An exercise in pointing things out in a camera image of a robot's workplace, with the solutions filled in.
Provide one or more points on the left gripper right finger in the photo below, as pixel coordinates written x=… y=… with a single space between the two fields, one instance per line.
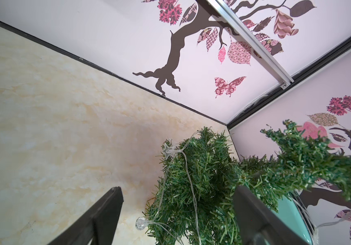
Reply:
x=257 y=224

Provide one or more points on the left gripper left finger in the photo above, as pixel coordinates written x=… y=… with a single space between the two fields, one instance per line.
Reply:
x=97 y=226

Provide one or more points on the small green christmas tree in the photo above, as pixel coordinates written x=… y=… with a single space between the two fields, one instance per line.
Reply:
x=224 y=183

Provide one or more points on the mint green toaster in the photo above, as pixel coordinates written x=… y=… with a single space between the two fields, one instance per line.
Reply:
x=295 y=218

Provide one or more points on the back aluminium rail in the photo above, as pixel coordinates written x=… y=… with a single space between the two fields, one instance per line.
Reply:
x=267 y=60

